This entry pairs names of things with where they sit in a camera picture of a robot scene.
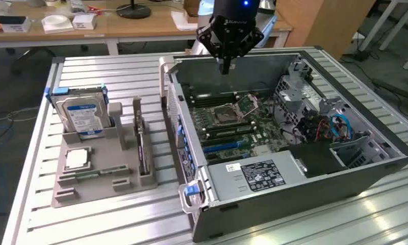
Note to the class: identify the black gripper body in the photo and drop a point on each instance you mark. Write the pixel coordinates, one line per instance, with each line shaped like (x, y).
(237, 15)

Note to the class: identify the graphics card with metal bracket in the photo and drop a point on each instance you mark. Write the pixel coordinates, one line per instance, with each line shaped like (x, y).
(143, 153)

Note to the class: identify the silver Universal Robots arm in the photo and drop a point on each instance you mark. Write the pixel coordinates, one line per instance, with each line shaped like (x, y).
(206, 7)

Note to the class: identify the white paper stack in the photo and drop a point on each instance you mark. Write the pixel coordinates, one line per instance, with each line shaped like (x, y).
(183, 21)

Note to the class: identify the wooden desk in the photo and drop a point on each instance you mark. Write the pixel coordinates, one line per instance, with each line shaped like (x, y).
(139, 28)

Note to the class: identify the wooden cabinet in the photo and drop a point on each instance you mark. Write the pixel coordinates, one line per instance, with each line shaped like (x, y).
(326, 23)

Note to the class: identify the black lamp base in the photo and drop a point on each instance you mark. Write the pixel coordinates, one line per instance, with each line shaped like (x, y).
(134, 11)

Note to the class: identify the open socket cover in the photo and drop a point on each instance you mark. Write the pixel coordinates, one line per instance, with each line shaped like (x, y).
(248, 104)

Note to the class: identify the green motherboard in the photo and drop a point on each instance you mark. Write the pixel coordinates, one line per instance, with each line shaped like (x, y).
(269, 127)

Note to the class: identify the RAM stick with label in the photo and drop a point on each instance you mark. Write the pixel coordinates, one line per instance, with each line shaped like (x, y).
(231, 131)

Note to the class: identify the small white labelled box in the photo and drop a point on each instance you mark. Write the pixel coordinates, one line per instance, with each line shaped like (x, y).
(85, 21)

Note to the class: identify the blue expansion slot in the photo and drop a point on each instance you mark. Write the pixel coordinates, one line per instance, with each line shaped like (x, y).
(221, 147)

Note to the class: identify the black stand foot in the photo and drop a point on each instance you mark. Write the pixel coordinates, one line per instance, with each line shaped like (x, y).
(398, 88)

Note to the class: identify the hard disk with blue rails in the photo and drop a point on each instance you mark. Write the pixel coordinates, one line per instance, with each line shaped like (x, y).
(83, 114)

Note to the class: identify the white tape roll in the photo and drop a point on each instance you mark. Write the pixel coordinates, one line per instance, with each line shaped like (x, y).
(51, 2)

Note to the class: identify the grey power supply unit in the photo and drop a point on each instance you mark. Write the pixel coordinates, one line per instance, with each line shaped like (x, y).
(258, 173)

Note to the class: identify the black chair base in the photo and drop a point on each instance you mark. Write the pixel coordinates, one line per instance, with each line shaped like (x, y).
(31, 52)

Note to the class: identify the grey disk bay cage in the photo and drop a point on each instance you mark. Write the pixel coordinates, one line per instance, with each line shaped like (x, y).
(357, 153)

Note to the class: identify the white box black top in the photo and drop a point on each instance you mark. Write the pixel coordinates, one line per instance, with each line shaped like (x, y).
(17, 24)

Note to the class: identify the silver CPU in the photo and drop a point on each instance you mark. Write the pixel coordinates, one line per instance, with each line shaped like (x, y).
(77, 159)

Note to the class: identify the black open PC case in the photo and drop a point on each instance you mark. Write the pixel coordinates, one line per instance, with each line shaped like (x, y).
(293, 199)

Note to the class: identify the green RAM stick bare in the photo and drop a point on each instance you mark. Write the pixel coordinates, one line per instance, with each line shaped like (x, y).
(89, 174)

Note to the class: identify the grey parts rack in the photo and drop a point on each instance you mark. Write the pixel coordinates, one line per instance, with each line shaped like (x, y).
(102, 189)

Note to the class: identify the white table frame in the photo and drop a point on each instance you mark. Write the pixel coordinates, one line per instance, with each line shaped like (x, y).
(374, 30)

